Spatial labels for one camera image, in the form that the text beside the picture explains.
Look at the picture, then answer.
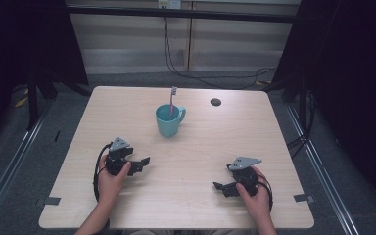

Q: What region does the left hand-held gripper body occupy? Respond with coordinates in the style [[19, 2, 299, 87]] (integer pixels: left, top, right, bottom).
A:
[[104, 136, 135, 177]]

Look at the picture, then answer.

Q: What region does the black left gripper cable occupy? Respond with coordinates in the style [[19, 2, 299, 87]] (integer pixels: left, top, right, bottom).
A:
[[92, 142, 114, 204]]

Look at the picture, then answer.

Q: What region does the person's right hand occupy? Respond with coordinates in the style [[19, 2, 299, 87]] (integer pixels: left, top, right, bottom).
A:
[[235, 165, 273, 219]]

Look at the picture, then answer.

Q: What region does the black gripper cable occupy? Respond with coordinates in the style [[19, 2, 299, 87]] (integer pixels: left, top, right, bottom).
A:
[[92, 142, 114, 204], [257, 172, 274, 212]]

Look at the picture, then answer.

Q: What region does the teal mug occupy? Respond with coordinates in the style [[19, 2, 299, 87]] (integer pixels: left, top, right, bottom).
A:
[[155, 103, 187, 139]]

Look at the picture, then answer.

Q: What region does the black cable bundle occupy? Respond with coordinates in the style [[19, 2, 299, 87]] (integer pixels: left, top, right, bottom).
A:
[[286, 91, 318, 160]]

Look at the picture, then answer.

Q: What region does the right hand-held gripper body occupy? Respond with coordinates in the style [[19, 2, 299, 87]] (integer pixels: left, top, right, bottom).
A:
[[225, 156, 263, 198]]

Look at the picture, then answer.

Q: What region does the dark curtain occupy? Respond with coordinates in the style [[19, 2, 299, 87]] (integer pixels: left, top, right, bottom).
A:
[[272, 0, 376, 205], [0, 0, 90, 155]]

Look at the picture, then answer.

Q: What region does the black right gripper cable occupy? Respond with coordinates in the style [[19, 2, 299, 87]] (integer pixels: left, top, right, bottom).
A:
[[257, 172, 274, 212]]

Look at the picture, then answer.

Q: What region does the person's left hand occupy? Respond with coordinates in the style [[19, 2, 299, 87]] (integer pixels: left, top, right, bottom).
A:
[[97, 154, 133, 206]]

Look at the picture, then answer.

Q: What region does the pink toothbrush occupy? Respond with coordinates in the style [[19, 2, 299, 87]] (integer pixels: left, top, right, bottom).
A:
[[168, 85, 178, 120]]

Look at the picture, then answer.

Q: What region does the grey tape strip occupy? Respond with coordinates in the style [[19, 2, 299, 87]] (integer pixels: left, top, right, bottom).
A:
[[293, 193, 315, 204], [43, 196, 62, 207]]

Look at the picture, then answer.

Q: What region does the black metal stand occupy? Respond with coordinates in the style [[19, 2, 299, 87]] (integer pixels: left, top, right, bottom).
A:
[[24, 63, 93, 131], [263, 72, 311, 133]]

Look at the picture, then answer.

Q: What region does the black hanging wall cable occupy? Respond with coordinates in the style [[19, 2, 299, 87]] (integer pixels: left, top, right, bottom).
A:
[[163, 16, 277, 90]]

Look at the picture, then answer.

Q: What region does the black horizontal bar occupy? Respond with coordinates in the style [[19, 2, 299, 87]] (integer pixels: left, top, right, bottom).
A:
[[66, 4, 299, 24]]

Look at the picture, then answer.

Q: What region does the metal floor rail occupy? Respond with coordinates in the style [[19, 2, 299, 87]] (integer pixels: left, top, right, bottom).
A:
[[0, 97, 54, 227], [284, 103, 360, 235]]

